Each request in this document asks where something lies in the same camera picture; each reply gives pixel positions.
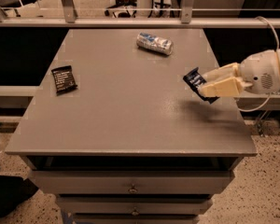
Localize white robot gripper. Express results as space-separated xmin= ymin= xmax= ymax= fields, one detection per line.
xmin=198 ymin=49 xmax=280 ymax=97

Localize blue rxbar blueberry wrapper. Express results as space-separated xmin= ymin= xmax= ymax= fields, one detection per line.
xmin=183 ymin=67 xmax=217 ymax=104

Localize black rxbar chocolate wrapper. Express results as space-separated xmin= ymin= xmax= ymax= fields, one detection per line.
xmin=51 ymin=65 xmax=77 ymax=95

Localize metal railing beam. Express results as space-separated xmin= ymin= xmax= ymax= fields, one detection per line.
xmin=0 ymin=18 xmax=268 ymax=29

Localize silver blue drink can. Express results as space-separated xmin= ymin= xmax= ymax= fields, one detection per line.
xmin=136 ymin=33 xmax=174 ymax=56

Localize grey drawer cabinet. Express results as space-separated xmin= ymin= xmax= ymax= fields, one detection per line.
xmin=7 ymin=29 xmax=256 ymax=224

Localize black office chair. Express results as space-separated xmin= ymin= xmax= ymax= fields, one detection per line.
xmin=105 ymin=0 xmax=137 ymax=18

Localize middle grey drawer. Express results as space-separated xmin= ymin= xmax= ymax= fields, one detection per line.
xmin=56 ymin=197 xmax=213 ymax=215

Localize grey drawer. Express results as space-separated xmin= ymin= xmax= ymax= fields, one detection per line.
xmin=29 ymin=171 xmax=234 ymax=195
xmin=56 ymin=197 xmax=213 ymax=215

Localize top grey drawer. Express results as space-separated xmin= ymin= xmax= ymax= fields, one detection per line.
xmin=29 ymin=171 xmax=234 ymax=195

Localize black object at left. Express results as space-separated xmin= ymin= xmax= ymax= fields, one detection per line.
xmin=0 ymin=175 xmax=38 ymax=217

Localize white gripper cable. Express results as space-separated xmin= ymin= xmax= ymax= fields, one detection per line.
xmin=238 ymin=15 xmax=280 ymax=113

